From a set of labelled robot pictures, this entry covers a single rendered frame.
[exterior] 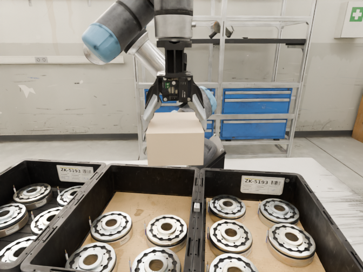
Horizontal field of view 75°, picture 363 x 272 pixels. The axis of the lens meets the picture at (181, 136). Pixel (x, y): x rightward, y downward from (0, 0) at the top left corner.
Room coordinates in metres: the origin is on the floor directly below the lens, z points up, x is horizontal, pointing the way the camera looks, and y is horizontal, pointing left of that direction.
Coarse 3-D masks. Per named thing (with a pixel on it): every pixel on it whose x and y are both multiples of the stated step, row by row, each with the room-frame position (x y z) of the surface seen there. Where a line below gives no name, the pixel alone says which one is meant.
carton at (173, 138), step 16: (176, 112) 0.61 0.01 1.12; (192, 112) 0.61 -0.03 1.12; (160, 128) 0.48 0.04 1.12; (176, 128) 0.48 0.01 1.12; (192, 128) 0.48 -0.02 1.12; (160, 144) 0.45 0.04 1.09; (176, 144) 0.45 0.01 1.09; (192, 144) 0.46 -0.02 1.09; (160, 160) 0.45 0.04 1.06; (176, 160) 0.45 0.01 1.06; (192, 160) 0.46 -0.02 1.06
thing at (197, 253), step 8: (208, 168) 0.65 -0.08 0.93; (216, 168) 0.65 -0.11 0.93; (200, 176) 0.60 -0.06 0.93; (296, 176) 0.61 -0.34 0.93; (200, 184) 0.56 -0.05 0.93; (304, 184) 0.56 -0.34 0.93; (200, 192) 0.52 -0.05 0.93; (312, 192) 0.52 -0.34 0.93; (200, 200) 0.49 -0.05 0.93; (312, 200) 0.49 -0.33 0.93; (200, 208) 0.47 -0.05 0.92; (320, 208) 0.46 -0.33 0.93; (200, 216) 0.43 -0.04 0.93; (328, 216) 0.43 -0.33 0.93; (200, 224) 0.40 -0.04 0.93; (328, 224) 0.41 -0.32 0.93; (336, 224) 0.40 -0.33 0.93; (200, 232) 0.38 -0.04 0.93; (336, 232) 0.38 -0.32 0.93; (200, 240) 0.36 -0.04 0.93; (344, 240) 0.36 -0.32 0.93; (200, 248) 0.34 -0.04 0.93; (344, 248) 0.34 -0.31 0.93; (352, 248) 0.34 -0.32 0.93; (200, 256) 0.32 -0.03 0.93; (352, 256) 0.32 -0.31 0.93; (200, 264) 0.30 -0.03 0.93; (360, 264) 0.31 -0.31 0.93
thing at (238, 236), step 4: (224, 228) 0.46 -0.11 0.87; (228, 228) 0.46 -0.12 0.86; (232, 228) 0.46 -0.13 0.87; (236, 228) 0.46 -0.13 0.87; (220, 232) 0.45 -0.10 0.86; (224, 232) 0.45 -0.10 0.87; (236, 232) 0.45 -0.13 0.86; (240, 232) 0.45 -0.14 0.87; (224, 236) 0.43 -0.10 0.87; (228, 236) 0.43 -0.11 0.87; (236, 236) 0.43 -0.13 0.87; (240, 236) 0.44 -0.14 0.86; (228, 240) 0.43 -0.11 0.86; (232, 240) 0.42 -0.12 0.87; (236, 240) 0.43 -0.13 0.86
